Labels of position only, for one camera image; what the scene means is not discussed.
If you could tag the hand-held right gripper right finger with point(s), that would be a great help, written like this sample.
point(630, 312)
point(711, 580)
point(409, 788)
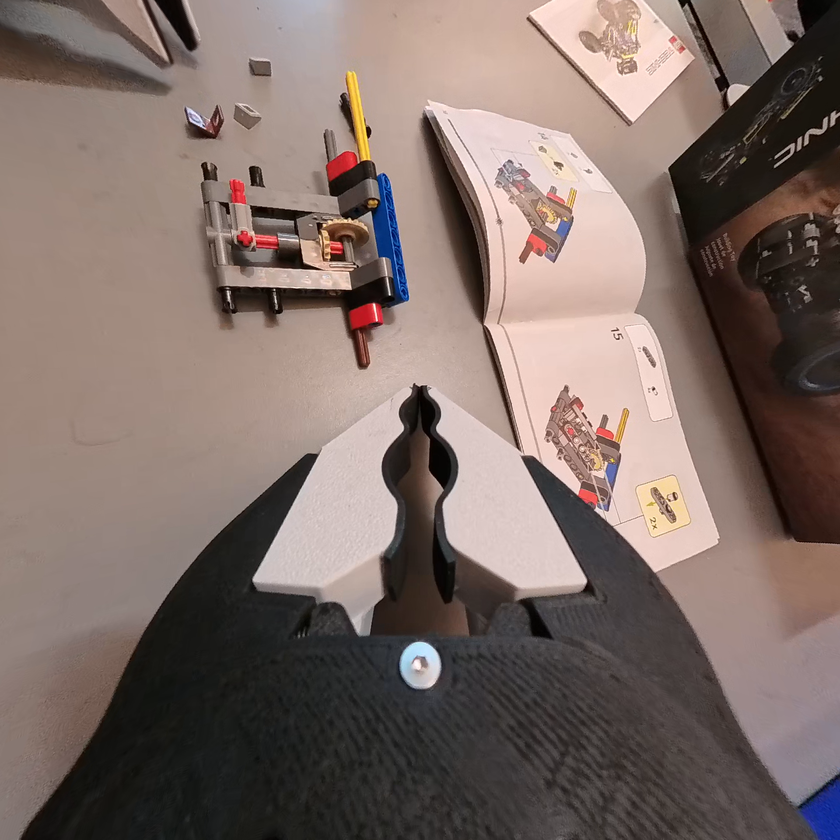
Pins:
point(512, 525)

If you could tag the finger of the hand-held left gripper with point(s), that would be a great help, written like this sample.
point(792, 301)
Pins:
point(124, 19)
point(177, 19)

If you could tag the small hollow grey lego piece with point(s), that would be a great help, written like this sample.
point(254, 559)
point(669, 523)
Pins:
point(247, 116)

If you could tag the loose black lego pin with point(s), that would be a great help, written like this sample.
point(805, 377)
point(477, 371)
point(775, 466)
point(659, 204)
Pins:
point(344, 105)

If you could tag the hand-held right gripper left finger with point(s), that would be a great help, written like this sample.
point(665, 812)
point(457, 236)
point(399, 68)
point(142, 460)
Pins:
point(328, 525)

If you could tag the open lego instruction booklet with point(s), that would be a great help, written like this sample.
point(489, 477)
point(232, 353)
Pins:
point(571, 275)

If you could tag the black lego set box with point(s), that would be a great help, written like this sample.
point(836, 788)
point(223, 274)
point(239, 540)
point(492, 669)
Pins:
point(774, 394)

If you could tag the small solid grey lego piece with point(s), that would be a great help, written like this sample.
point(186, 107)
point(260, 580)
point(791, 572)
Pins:
point(260, 66)

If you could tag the dark red lego piece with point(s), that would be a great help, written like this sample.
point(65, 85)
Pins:
point(207, 123)

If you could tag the closed lego instruction booklet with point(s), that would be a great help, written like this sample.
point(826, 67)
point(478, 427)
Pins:
point(630, 85)

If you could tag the small white object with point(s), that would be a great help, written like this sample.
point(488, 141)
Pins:
point(739, 96)

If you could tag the partly built lego assembly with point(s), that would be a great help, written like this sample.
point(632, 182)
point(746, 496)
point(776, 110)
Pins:
point(295, 279)

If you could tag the blue object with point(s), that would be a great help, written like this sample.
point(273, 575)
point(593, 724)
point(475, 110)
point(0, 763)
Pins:
point(827, 820)

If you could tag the grey flat panel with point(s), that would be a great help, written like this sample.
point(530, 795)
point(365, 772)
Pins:
point(754, 33)

